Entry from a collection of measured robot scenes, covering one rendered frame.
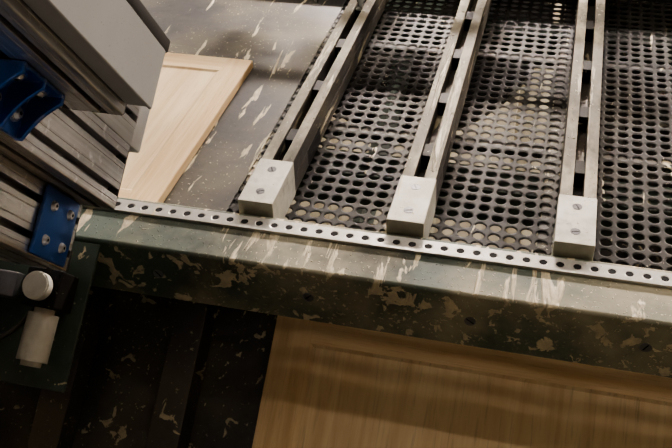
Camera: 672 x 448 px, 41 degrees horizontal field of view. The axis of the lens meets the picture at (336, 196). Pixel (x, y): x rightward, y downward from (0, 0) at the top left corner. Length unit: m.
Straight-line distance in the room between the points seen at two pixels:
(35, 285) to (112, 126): 0.37
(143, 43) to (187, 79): 1.05
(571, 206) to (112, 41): 0.87
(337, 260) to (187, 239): 0.25
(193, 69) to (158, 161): 0.36
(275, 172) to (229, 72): 0.48
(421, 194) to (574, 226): 0.25
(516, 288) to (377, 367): 0.35
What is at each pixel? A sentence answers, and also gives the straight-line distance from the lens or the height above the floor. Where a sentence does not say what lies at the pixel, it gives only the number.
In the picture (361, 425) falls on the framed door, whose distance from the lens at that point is 1.62.
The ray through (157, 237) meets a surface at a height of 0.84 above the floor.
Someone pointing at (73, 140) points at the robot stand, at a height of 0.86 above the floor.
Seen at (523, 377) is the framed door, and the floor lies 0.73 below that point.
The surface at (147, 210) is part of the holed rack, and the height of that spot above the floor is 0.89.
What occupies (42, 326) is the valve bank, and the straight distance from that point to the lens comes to 1.48.
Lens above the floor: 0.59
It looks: 14 degrees up
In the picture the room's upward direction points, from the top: 10 degrees clockwise
